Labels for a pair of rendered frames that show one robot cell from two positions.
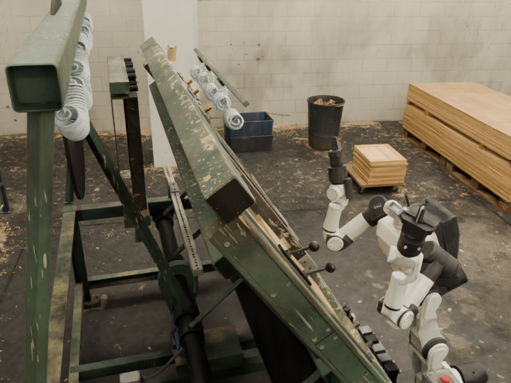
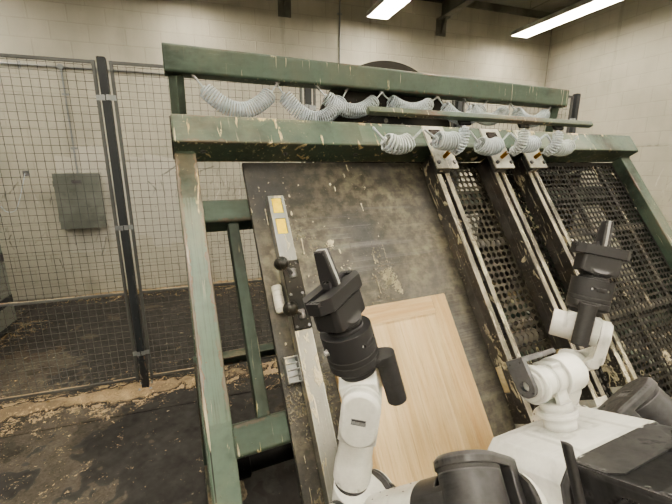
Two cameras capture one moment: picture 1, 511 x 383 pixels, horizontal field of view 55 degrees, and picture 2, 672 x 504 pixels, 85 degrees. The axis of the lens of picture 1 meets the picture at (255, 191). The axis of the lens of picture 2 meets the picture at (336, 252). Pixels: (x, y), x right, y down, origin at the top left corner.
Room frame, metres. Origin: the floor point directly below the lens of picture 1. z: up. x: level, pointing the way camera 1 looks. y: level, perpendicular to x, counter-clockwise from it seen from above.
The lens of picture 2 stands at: (1.43, -1.13, 1.77)
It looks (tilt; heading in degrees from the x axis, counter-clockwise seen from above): 14 degrees down; 83
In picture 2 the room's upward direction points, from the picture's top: straight up
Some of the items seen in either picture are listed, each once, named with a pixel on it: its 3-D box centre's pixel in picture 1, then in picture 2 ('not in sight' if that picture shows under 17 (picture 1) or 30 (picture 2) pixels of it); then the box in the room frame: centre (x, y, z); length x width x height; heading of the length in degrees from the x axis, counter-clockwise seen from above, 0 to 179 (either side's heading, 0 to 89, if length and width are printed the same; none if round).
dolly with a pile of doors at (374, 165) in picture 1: (372, 167); not in sight; (5.22, -1.35, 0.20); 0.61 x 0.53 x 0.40; 11
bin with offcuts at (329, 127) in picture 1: (324, 122); not in sight; (6.45, -0.91, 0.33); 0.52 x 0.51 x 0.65; 11
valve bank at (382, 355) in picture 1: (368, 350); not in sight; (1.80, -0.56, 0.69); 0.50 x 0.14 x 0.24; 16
